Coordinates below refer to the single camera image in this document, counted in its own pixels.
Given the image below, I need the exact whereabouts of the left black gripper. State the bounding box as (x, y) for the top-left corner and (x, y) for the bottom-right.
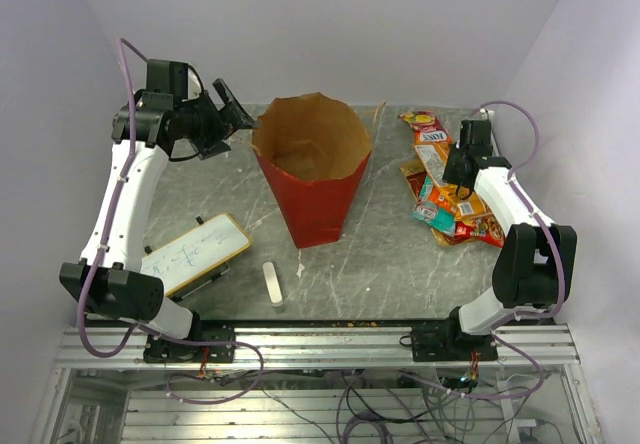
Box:
(176, 78), (259, 159)

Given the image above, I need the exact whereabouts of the yellow orange snack box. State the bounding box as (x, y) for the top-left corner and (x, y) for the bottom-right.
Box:
(414, 143), (491, 221)

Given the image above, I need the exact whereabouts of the orange snack packet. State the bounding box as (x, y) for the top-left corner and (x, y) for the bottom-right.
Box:
(419, 175), (457, 216)

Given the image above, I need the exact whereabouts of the colourful fruit candy packet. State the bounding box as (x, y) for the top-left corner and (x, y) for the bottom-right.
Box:
(399, 110), (452, 145)

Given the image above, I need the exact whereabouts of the teal snack packet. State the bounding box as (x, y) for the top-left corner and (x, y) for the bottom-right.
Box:
(411, 200), (456, 237)

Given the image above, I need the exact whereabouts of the red yellow snack packet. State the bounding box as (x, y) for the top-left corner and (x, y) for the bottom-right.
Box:
(454, 214), (505, 248)

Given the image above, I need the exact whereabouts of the gold teal chips bag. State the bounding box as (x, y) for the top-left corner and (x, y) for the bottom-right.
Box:
(399, 159), (461, 247)

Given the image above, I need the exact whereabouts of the red paper bag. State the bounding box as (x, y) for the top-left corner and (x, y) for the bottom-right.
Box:
(250, 92), (373, 249)

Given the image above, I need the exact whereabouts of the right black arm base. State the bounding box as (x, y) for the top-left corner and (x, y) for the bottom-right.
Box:
(409, 322), (498, 363)

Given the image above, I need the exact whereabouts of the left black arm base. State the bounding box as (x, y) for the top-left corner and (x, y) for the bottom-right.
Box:
(143, 327), (236, 364)

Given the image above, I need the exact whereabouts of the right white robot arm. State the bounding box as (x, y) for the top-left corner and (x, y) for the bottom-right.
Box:
(440, 120), (577, 360)

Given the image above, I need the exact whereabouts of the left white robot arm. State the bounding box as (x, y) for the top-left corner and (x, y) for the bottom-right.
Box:
(59, 59), (256, 361)

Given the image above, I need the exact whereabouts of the white marker eraser stick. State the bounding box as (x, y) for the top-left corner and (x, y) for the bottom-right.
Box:
(262, 262), (284, 307)

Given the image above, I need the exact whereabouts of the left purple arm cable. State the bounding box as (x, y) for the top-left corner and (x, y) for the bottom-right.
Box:
(75, 37), (266, 405)

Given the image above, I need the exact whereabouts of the small whiteboard orange frame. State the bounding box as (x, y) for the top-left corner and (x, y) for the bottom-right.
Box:
(141, 213), (251, 295)

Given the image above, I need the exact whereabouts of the aluminium extrusion frame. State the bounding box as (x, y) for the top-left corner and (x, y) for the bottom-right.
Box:
(33, 321), (604, 443)

